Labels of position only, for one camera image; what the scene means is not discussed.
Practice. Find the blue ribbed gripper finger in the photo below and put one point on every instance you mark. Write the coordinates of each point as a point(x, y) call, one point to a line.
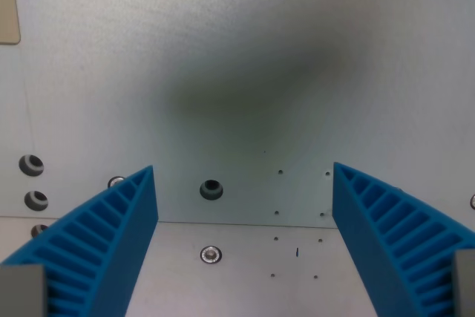
point(386, 235)
point(100, 235)

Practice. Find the beige wooden board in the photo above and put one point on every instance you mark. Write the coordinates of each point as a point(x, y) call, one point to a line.
point(7, 1)

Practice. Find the silver socket head screw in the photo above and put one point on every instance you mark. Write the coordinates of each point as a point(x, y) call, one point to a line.
point(211, 255)
point(115, 182)
point(473, 202)

